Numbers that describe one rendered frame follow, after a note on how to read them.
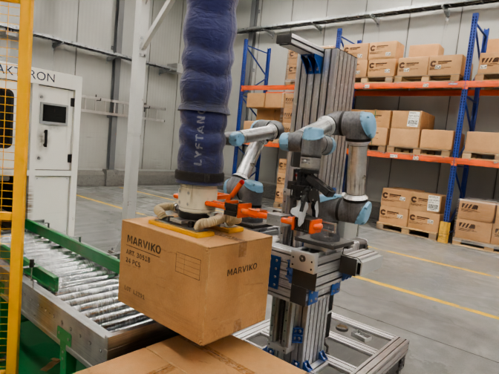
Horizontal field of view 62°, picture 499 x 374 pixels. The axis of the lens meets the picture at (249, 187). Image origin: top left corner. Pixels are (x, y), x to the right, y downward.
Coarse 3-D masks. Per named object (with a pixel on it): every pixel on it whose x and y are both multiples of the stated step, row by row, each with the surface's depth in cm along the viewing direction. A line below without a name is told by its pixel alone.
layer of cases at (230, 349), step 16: (176, 336) 198; (144, 352) 180; (160, 352) 181; (176, 352) 183; (192, 352) 184; (208, 352) 185; (224, 352) 187; (240, 352) 188; (256, 352) 189; (96, 368) 165; (112, 368) 166; (128, 368) 167; (144, 368) 168; (160, 368) 169; (176, 368) 170; (192, 368) 171; (208, 368) 173; (224, 368) 174; (240, 368) 175; (256, 368) 176; (272, 368) 177; (288, 368) 179
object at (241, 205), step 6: (228, 204) 174; (234, 204) 172; (240, 204) 172; (246, 204) 174; (228, 210) 175; (234, 210) 173; (240, 210) 172; (234, 216) 172; (240, 216) 173; (246, 216) 175
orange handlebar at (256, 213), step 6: (222, 198) 210; (210, 204) 184; (216, 204) 181; (222, 204) 180; (246, 210) 170; (252, 210) 168; (258, 210) 168; (264, 210) 170; (252, 216) 168; (258, 216) 166; (264, 216) 164; (282, 222) 159; (288, 222) 157; (318, 228) 150
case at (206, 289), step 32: (128, 224) 195; (128, 256) 195; (160, 256) 180; (192, 256) 166; (224, 256) 167; (256, 256) 183; (128, 288) 196; (160, 288) 180; (192, 288) 167; (224, 288) 170; (256, 288) 186; (160, 320) 181; (192, 320) 167; (224, 320) 172; (256, 320) 189
